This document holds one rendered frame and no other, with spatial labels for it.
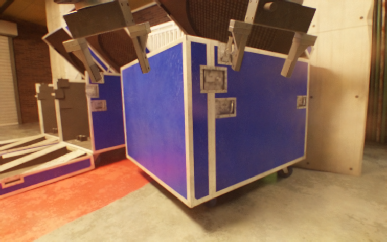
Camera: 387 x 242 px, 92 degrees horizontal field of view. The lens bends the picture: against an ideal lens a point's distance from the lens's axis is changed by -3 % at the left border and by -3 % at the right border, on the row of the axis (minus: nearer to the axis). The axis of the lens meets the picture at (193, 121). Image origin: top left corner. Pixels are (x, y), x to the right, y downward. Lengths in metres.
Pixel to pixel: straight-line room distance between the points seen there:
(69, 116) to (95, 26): 2.49
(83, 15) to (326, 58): 1.85
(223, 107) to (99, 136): 1.43
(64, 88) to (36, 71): 5.43
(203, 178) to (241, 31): 0.73
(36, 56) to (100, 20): 7.95
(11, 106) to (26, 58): 1.59
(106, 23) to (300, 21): 0.40
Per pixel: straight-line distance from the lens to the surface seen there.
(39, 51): 8.47
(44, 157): 2.63
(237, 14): 1.82
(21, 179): 1.99
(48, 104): 3.87
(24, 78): 8.19
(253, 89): 1.19
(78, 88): 2.97
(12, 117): 7.94
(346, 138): 2.06
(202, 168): 0.98
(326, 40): 2.06
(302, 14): 0.50
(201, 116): 0.92
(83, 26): 0.50
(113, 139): 2.21
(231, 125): 1.07
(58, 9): 5.33
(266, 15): 0.46
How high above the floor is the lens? 0.69
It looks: 7 degrees down
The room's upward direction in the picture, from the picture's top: 1 degrees counter-clockwise
